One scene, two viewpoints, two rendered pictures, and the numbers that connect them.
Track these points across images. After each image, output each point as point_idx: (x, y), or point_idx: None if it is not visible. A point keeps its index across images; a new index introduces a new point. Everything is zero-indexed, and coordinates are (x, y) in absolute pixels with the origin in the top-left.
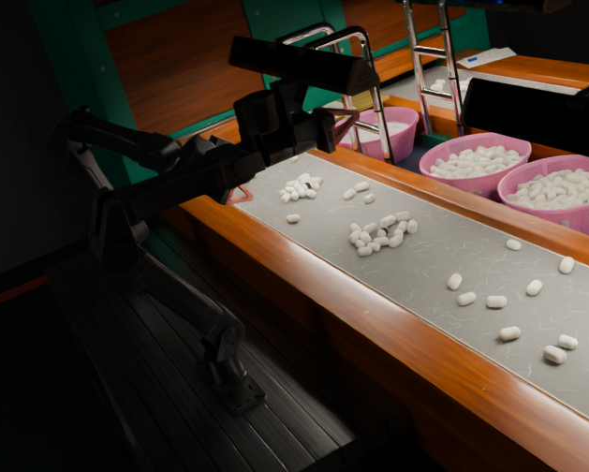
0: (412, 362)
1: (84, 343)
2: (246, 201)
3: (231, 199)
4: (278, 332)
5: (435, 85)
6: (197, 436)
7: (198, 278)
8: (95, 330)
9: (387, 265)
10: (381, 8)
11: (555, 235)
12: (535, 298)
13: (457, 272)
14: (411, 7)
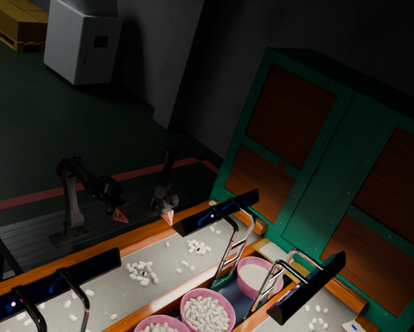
0: (31, 272)
1: None
2: None
3: (164, 217)
4: None
5: (317, 307)
6: (41, 228)
7: (147, 224)
8: None
9: (116, 273)
10: (351, 259)
11: (110, 330)
12: (68, 319)
13: (101, 296)
14: (291, 255)
